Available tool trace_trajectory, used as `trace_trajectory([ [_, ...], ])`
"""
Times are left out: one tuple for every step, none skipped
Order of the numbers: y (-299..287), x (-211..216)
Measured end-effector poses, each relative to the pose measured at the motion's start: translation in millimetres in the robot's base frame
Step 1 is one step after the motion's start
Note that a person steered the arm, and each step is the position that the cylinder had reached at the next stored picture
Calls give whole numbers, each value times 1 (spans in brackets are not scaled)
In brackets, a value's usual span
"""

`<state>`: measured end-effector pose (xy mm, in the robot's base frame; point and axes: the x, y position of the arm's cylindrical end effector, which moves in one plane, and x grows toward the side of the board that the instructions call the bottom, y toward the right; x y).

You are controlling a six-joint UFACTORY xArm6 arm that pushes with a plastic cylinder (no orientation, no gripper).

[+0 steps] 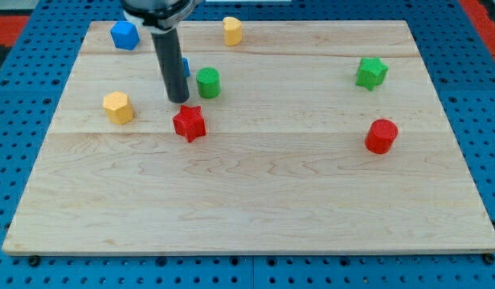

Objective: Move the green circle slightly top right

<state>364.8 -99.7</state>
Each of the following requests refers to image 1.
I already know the green cylinder block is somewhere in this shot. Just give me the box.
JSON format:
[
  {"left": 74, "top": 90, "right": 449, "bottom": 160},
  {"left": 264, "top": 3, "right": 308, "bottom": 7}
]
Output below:
[{"left": 196, "top": 67, "right": 221, "bottom": 99}]

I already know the robot arm flange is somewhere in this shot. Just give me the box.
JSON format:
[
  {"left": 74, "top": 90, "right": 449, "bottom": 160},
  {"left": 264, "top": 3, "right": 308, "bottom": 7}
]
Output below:
[{"left": 120, "top": 0, "right": 203, "bottom": 33}]

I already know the wooden board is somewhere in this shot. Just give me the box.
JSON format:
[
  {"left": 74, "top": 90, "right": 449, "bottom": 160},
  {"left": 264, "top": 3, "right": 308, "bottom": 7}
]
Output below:
[{"left": 2, "top": 20, "right": 495, "bottom": 256}]

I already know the red star block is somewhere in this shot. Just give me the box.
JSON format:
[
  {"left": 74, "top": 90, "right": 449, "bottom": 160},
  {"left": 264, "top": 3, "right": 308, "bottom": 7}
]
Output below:
[{"left": 173, "top": 105, "right": 207, "bottom": 143}]

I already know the small blue block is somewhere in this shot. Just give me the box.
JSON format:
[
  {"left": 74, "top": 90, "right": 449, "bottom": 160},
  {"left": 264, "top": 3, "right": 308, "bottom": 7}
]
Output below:
[{"left": 182, "top": 57, "right": 191, "bottom": 77}]

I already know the yellow half-round block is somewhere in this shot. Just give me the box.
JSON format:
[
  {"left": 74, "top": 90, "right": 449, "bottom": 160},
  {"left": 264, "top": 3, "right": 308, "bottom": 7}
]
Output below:
[{"left": 223, "top": 16, "right": 243, "bottom": 47}]

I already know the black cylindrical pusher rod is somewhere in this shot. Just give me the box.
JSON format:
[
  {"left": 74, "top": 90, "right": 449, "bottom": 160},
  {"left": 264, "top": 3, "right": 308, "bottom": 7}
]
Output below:
[{"left": 151, "top": 29, "right": 190, "bottom": 104}]

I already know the red cylinder block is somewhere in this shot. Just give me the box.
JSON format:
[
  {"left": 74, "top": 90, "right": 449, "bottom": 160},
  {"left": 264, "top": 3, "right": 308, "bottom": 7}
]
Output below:
[{"left": 364, "top": 119, "right": 399, "bottom": 154}]

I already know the yellow hexagon block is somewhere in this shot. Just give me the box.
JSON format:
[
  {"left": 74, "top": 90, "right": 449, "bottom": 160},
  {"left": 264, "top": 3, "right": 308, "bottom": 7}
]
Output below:
[{"left": 103, "top": 92, "right": 135, "bottom": 125}]

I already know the green star block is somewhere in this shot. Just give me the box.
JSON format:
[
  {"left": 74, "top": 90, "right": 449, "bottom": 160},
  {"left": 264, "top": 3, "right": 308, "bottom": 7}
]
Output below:
[{"left": 355, "top": 57, "right": 389, "bottom": 91}]

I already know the blue hexagon block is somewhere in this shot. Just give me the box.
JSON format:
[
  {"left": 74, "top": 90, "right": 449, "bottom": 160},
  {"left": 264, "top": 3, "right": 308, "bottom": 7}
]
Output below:
[{"left": 110, "top": 21, "right": 140, "bottom": 51}]

